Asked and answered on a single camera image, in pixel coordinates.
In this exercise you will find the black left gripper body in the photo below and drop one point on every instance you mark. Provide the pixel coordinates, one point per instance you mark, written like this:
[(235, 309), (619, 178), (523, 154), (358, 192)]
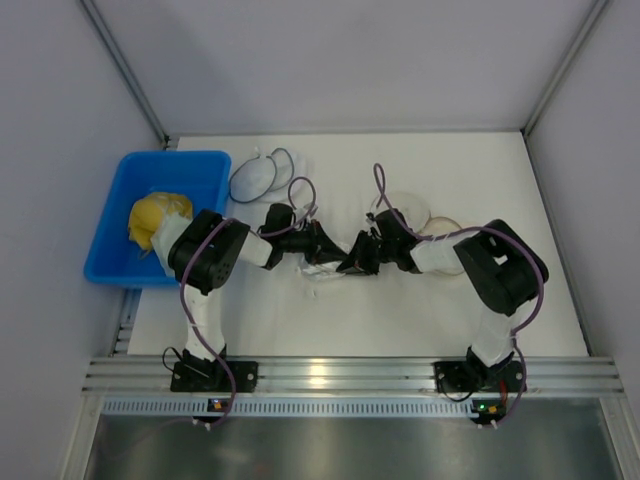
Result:
[(315, 241)]

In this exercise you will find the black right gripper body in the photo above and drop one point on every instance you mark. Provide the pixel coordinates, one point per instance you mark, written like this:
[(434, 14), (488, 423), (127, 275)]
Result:
[(370, 248)]

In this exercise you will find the white mesh laundry bag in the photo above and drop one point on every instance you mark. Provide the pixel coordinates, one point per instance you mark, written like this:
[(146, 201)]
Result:
[(267, 177), (418, 215)]

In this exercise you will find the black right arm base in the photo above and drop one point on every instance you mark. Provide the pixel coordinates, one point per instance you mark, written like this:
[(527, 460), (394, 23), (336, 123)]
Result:
[(458, 377)]

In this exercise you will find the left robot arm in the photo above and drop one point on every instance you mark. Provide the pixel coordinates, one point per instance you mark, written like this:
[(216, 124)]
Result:
[(201, 253)]

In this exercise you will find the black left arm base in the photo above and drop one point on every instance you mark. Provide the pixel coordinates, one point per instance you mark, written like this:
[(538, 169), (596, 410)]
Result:
[(195, 375)]

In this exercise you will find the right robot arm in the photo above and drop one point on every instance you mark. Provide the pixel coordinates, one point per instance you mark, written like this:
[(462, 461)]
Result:
[(506, 274)]

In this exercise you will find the pale green bra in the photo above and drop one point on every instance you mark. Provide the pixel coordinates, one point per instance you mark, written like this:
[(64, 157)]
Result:
[(171, 228)]

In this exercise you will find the yellow bra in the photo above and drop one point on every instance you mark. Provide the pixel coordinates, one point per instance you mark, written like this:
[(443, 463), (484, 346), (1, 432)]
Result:
[(149, 212)]

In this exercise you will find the blue plastic bin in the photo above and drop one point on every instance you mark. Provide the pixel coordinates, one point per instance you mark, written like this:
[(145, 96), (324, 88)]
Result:
[(201, 176)]

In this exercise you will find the aluminium front rail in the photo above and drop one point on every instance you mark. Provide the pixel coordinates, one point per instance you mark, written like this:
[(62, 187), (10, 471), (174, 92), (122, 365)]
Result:
[(563, 377)]

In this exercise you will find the perforated cable tray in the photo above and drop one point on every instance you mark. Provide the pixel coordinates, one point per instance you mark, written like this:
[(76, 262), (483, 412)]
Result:
[(290, 407)]

